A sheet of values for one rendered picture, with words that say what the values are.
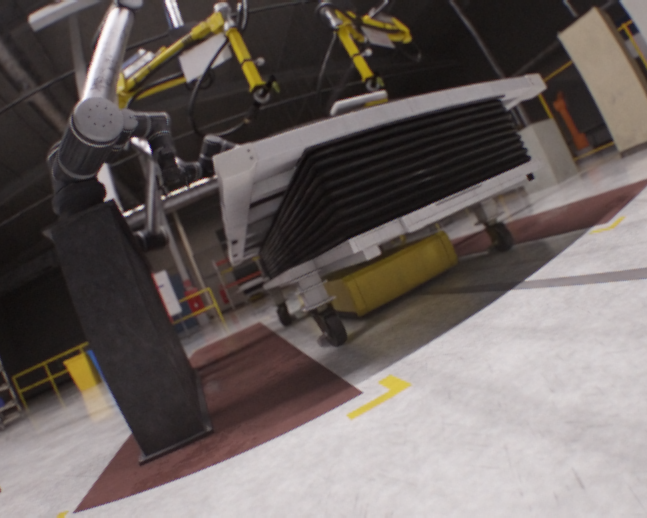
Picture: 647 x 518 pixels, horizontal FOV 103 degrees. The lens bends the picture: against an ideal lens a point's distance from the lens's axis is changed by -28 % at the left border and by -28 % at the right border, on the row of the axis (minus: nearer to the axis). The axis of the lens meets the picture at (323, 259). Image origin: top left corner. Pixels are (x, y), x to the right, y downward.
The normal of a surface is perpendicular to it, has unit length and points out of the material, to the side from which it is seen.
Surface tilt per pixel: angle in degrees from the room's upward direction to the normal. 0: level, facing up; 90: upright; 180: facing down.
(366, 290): 90
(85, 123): 93
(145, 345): 90
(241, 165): 90
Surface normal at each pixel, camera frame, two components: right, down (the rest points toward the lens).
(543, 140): 0.23, -0.11
